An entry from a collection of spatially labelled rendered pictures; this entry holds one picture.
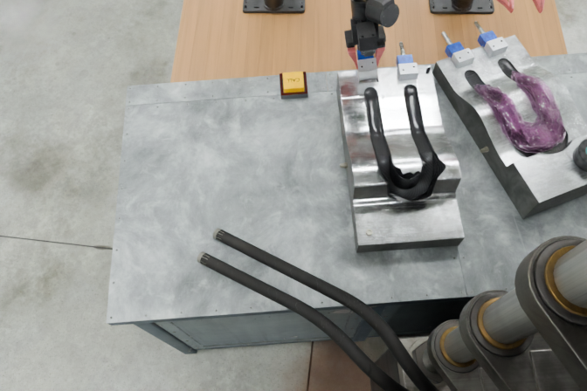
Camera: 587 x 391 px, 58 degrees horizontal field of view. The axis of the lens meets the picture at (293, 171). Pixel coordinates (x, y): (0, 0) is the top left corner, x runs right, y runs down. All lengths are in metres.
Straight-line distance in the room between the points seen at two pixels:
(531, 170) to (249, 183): 0.72
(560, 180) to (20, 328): 1.98
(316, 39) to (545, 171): 0.77
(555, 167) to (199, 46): 1.07
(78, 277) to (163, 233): 0.99
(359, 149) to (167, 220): 0.54
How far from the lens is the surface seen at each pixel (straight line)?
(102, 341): 2.26
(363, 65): 1.45
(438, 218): 1.36
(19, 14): 3.25
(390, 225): 1.33
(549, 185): 1.42
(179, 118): 1.57
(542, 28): 1.86
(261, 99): 1.56
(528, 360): 0.87
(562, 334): 0.62
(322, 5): 1.78
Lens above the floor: 2.09
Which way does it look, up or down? 64 degrees down
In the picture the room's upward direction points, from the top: 4 degrees counter-clockwise
